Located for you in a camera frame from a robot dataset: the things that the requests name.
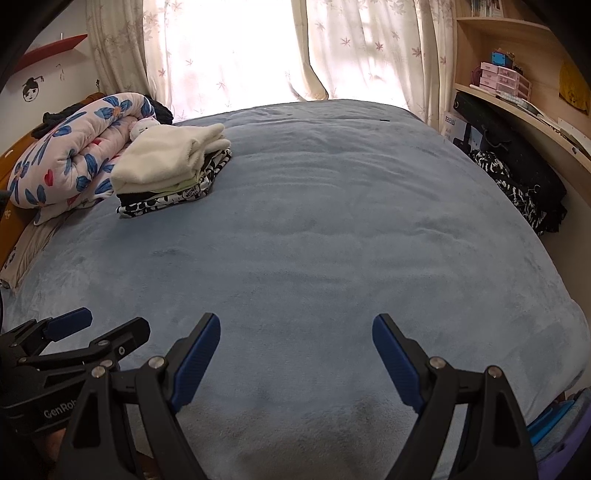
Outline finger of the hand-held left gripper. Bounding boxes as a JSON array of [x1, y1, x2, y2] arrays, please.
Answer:
[[88, 317, 151, 370], [9, 308, 93, 356]]

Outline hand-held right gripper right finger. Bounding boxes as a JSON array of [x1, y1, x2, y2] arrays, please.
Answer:
[[372, 313, 540, 480]]

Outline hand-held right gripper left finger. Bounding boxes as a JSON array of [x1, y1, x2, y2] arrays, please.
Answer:
[[55, 312, 221, 480]]

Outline white fluffy braided cardigan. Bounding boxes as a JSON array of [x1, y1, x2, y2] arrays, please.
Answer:
[[110, 122, 232, 195]]

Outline beige pillow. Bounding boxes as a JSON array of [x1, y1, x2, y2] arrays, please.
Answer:
[[0, 217, 61, 291]]

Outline blue fleece bed blanket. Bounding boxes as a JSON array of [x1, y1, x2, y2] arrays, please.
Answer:
[[0, 99, 591, 480]]

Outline light green folded garment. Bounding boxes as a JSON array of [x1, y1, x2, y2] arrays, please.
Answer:
[[148, 173, 218, 195]]

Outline blue plastic stool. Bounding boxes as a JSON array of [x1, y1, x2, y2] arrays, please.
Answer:
[[526, 399, 578, 446]]

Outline floral rolled quilt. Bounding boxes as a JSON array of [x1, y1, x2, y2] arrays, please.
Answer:
[[7, 92, 158, 227]]

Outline black knit cloth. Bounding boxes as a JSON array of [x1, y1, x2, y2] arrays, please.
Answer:
[[42, 104, 88, 127]]

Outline white cat plush toy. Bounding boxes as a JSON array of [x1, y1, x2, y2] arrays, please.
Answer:
[[128, 116, 161, 141]]

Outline dark cloth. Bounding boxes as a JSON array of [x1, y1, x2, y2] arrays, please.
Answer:
[[145, 95, 175, 125]]

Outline white cardboard box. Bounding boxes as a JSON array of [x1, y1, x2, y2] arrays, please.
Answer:
[[440, 111, 483, 151]]

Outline long black bag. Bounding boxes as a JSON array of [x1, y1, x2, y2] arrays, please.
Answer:
[[452, 91, 568, 234]]

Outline sheer leaf print curtain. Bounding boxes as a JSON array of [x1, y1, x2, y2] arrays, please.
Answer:
[[85, 0, 328, 123], [305, 0, 458, 132]]

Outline white papers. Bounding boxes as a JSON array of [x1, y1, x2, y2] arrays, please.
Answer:
[[503, 95, 591, 155]]

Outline pink drawer organizer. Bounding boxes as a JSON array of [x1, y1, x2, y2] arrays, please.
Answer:
[[479, 62, 533, 100]]

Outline yellow cloth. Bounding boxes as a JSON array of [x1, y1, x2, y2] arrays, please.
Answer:
[[558, 60, 591, 114]]

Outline wooden shelf unit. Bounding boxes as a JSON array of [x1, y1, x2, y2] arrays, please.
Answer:
[[450, 0, 591, 208]]

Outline row of books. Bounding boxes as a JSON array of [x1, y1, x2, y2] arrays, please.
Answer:
[[466, 0, 504, 19]]

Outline cartoon face wall sticker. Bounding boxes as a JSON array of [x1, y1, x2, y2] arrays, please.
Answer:
[[22, 76, 44, 104]]

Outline red wall shelf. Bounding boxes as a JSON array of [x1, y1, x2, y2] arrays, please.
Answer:
[[11, 34, 88, 75]]

